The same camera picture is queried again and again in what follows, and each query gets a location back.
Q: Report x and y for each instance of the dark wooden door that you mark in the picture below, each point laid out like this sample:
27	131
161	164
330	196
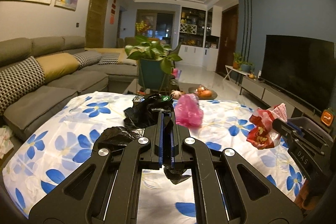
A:
227	40

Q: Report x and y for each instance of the large houndstooth cushion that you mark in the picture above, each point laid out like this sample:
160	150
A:
18	82

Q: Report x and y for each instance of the teal planter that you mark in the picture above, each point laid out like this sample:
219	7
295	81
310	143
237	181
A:
153	74

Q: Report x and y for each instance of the dark glass coffee table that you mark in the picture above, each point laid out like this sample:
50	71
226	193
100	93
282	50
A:
186	87

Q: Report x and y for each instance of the green leafy plant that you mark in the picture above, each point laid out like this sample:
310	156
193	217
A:
149	52

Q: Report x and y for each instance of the blue potted plant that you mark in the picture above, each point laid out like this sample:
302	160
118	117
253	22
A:
246	67

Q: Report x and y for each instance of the orange small device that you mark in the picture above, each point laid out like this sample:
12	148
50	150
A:
327	115

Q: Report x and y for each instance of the pink plastic bag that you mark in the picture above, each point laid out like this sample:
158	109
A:
187	111

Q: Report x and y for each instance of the small plush toy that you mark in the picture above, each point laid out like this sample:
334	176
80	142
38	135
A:
176	94

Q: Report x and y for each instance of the black plastic bag green logo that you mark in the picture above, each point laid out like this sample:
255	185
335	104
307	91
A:
147	108

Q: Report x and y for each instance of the red wall decoration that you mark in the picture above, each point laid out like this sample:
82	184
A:
113	10

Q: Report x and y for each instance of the grey television stand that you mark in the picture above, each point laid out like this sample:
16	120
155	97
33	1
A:
262	90

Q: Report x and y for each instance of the small houndstooth cushion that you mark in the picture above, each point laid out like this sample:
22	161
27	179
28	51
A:
88	60
109	58

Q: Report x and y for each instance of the tan cushion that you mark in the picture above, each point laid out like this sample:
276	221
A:
126	57

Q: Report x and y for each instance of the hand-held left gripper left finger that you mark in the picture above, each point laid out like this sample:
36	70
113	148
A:
160	140

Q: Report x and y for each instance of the small potted plant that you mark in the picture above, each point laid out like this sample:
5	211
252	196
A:
237	61

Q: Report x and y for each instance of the grey sofa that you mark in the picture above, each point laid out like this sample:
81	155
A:
39	98

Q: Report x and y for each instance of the red snack bag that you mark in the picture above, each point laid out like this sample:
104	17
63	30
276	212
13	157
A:
262	127

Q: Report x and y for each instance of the light wooden door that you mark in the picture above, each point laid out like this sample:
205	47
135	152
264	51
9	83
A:
96	19

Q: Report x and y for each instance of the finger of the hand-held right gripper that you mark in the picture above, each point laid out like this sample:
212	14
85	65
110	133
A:
284	132
312	136

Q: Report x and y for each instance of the yellow flower bouquet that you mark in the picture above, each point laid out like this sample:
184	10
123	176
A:
143	27

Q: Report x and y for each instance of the grey plastic bin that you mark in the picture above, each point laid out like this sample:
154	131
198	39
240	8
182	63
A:
309	124

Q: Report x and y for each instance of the white display cabinet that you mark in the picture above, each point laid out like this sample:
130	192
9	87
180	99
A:
197	37

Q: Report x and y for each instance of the black television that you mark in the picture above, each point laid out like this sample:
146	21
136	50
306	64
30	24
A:
296	69

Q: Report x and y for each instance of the blue floral tablecloth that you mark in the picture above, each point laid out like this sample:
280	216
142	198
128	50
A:
65	134

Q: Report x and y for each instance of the white side table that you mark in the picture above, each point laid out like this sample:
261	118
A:
235	71

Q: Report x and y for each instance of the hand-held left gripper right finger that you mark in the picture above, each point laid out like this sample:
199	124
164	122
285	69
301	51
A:
172	145

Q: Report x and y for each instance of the fruit bowl with oranges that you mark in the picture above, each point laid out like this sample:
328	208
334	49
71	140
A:
204	93

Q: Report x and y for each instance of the yellow cushion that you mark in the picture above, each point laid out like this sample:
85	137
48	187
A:
57	66

